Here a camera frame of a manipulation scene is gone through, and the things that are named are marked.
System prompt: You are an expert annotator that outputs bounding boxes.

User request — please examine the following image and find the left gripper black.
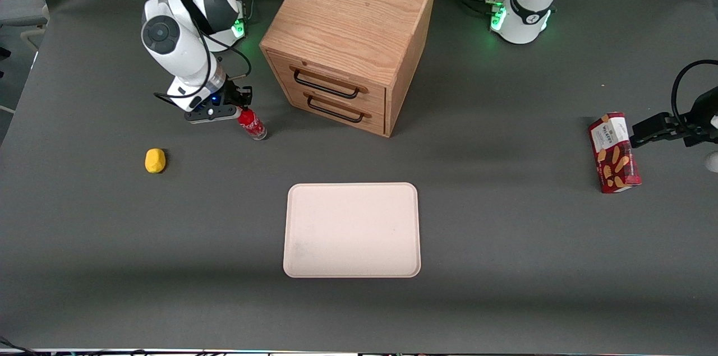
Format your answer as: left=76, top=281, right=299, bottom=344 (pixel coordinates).
left=629, top=86, right=718, bottom=149

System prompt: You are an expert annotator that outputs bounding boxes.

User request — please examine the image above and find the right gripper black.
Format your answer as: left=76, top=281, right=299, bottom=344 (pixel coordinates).
left=211, top=80, right=254, bottom=115

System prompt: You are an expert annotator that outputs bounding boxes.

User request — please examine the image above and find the red coke bottle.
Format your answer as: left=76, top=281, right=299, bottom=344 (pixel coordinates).
left=237, top=108, right=268, bottom=141

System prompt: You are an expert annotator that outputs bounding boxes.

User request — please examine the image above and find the beige plastic tray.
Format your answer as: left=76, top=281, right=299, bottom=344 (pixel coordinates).
left=283, top=182, right=422, bottom=279

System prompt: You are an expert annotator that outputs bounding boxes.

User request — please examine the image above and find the red shortbread cookie box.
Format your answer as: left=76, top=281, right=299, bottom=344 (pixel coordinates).
left=588, top=112, right=642, bottom=194

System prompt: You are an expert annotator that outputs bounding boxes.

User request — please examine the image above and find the wooden drawer front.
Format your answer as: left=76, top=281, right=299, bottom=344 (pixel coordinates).
left=280, top=85, right=387, bottom=137
left=266, top=50, right=388, bottom=114

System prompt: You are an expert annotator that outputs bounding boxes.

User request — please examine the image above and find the yellow lemon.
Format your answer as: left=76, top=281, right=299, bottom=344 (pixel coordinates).
left=145, top=148, right=167, bottom=174

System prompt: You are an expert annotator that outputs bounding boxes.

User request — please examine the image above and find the wooden drawer cabinet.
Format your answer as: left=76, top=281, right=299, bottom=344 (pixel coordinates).
left=259, top=0, right=439, bottom=138

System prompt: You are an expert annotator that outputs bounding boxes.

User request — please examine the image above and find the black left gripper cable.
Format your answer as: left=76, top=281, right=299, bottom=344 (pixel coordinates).
left=671, top=59, right=718, bottom=121

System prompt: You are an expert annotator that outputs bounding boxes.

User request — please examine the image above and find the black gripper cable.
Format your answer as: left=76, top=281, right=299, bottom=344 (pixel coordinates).
left=671, top=59, right=718, bottom=121
left=153, top=0, right=253, bottom=101

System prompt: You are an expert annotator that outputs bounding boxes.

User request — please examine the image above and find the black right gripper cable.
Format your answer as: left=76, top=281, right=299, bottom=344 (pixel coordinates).
left=153, top=0, right=253, bottom=101

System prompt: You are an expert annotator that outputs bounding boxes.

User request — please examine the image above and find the black metal drawer handle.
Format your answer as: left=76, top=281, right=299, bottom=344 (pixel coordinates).
left=289, top=66, right=369, bottom=100
left=303, top=93, right=372, bottom=123

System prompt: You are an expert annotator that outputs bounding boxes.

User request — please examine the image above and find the black floor cable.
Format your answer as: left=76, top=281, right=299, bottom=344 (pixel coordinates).
left=0, top=336, right=35, bottom=356

